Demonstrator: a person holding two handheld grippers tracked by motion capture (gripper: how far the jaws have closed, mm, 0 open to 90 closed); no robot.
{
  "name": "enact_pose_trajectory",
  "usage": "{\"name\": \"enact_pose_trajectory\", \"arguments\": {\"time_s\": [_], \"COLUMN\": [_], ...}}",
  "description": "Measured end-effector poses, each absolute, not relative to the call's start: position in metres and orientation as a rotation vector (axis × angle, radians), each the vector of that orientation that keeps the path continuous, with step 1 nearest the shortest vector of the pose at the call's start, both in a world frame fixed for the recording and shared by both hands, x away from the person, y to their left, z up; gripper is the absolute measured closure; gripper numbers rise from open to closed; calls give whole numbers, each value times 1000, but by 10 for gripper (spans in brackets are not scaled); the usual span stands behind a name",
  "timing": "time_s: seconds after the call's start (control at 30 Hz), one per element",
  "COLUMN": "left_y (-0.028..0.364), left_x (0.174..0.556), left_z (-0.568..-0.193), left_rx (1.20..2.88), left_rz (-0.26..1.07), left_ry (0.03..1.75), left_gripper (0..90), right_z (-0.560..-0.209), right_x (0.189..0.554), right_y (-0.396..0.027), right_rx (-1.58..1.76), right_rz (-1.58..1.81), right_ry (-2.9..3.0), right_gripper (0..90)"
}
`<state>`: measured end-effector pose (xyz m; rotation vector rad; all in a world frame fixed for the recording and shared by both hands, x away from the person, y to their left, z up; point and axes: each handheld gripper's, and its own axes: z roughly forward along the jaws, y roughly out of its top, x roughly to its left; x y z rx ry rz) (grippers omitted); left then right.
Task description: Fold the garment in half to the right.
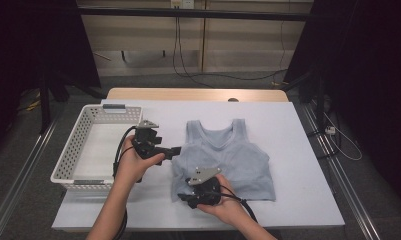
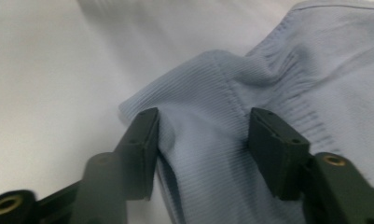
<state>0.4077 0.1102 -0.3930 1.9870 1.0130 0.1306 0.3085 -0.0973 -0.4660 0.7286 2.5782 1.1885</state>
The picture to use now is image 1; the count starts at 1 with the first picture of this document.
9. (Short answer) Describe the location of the black hanging cable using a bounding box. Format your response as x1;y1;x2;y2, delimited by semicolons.
172;16;288;89

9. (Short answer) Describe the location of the metal floor rail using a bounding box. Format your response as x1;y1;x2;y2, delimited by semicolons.
301;103;382;240
0;119;61;240

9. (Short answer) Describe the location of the black metal stand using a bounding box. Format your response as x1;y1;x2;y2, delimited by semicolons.
281;69;329;131
37;71;106;134

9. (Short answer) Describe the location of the black horizontal bar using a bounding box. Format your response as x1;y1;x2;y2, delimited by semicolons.
77;7;314;23

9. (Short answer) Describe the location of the thin black wall cable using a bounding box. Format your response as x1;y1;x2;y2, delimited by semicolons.
278;0;291;73

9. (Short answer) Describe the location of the white cable with plug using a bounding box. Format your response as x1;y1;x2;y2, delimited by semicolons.
322;111;364;162

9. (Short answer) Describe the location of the black curtain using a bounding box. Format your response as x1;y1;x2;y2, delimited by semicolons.
283;0;401;214
0;0;102;158

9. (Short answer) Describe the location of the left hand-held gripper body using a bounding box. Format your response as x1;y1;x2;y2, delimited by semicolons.
133;119;173;161

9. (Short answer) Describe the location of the person's right hand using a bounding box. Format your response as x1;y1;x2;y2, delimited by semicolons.
197;173;252;228

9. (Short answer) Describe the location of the right hand-held gripper black cable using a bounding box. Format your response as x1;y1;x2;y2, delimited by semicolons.
217;184;259;224

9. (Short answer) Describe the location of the person's left hand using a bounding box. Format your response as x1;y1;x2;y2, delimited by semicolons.
114;134;166;184

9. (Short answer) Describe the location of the black floor cable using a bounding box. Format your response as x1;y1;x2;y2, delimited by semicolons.
307;129;342;159

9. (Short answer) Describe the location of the white perforated plastic basket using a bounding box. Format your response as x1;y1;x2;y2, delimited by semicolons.
50;103;145;193

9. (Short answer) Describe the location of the light blue tank top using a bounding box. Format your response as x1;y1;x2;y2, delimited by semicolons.
170;118;277;203

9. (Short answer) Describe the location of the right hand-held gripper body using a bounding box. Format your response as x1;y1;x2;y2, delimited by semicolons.
187;167;222;209

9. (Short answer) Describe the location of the hand-held gripper black cable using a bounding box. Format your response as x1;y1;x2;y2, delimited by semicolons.
112;125;137;240
217;184;259;224

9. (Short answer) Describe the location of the white wall socket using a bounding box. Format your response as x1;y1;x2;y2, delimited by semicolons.
170;0;196;10

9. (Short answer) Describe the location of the yellow floor cable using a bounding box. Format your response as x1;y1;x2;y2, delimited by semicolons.
21;89;42;112

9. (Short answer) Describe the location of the left hand-held gripper black cable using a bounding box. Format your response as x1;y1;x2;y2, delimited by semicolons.
112;125;137;240

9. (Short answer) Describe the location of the light wooden table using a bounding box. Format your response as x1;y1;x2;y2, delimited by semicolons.
106;87;290;103

